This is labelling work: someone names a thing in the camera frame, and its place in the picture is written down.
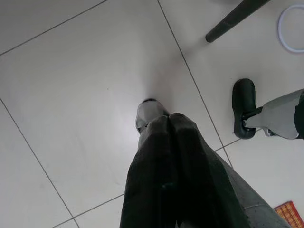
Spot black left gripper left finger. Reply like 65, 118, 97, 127
120, 115, 178, 228

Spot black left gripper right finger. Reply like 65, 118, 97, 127
170, 113, 250, 228

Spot red patterned mat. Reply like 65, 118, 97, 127
274, 200, 304, 228

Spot black table frame leg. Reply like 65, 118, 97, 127
205, 0, 274, 43

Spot white round ring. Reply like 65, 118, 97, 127
277, 5, 304, 53

